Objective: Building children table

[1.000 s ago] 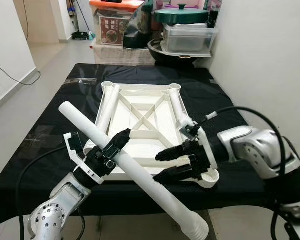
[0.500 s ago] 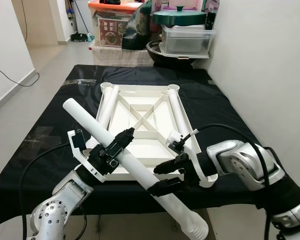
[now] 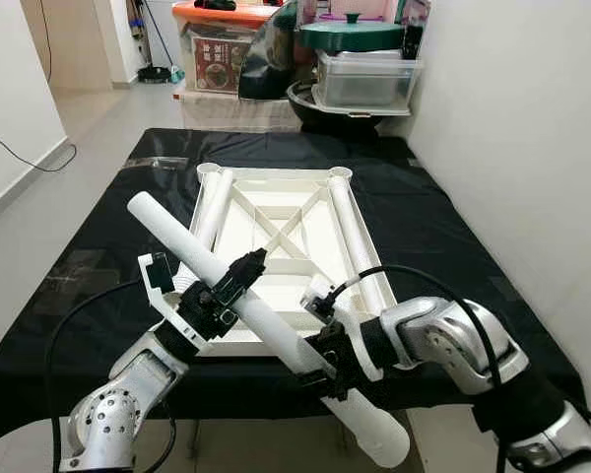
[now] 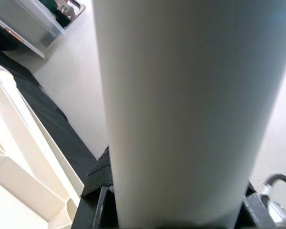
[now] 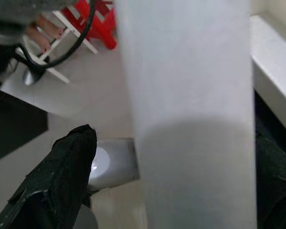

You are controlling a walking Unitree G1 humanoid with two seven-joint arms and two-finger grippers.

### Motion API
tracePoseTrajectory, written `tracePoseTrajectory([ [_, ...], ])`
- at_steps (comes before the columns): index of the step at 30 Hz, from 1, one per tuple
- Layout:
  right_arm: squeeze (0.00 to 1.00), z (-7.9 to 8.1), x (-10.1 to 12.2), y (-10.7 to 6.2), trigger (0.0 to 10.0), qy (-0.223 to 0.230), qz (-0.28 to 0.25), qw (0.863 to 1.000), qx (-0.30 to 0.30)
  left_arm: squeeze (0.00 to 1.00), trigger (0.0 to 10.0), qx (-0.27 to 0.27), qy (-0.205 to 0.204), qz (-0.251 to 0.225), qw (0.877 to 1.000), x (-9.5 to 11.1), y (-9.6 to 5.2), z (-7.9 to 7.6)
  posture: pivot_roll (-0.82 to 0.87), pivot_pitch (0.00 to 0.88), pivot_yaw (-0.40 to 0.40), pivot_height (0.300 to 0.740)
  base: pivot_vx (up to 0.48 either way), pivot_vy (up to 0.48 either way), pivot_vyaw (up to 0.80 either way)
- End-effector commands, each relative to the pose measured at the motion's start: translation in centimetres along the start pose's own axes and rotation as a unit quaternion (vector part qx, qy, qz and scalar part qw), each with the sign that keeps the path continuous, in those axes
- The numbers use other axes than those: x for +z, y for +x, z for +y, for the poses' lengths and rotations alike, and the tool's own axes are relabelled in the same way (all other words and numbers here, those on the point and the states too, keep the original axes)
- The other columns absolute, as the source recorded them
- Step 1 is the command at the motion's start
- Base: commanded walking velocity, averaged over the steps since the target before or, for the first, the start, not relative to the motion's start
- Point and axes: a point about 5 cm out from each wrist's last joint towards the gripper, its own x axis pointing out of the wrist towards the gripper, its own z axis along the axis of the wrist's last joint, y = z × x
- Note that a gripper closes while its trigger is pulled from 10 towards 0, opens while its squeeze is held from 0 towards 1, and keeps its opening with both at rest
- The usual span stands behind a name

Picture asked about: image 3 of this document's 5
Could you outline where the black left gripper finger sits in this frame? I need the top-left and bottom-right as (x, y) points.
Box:
(224, 248), (269, 297)

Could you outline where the white plastic children table top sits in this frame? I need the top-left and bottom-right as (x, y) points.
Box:
(169, 165), (400, 358)

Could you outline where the clear tape strip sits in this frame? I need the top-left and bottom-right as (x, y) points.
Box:
(150, 155), (191, 170)

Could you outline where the black glossy tablecloth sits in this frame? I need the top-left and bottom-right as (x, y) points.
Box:
(0, 128), (587, 449)

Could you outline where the patterned beige bench cover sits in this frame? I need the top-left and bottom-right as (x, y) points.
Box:
(175, 84), (306, 134)

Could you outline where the black wok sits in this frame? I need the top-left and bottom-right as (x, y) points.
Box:
(287, 81), (415, 136)

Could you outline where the storage box with orange lid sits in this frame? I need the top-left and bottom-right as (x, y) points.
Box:
(172, 0), (285, 97)

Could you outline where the black plastic bag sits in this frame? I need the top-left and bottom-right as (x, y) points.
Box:
(238, 5), (301, 101)

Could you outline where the clear plastic storage container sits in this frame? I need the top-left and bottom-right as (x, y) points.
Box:
(313, 49), (423, 111)

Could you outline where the green pot lid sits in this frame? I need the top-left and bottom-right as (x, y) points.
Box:
(297, 12), (407, 55)

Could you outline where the pink plastic box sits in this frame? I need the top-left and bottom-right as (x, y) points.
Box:
(313, 0), (420, 25)

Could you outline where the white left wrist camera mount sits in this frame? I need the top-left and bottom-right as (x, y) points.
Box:
(138, 251), (218, 348)

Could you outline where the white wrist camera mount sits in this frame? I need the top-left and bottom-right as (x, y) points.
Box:
(305, 274), (387, 383)
(138, 251), (218, 348)

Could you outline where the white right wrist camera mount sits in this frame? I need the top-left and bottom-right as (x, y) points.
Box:
(305, 274), (387, 383)

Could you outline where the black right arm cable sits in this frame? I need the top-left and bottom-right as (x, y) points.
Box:
(333, 263), (508, 473)

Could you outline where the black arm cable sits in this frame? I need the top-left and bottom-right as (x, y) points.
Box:
(333, 263), (508, 473)
(43, 279), (178, 473)

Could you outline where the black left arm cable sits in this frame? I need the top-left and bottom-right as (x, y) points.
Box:
(43, 279), (178, 473)

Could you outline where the long black wall cable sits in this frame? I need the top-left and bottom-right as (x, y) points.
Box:
(0, 123), (78, 174)

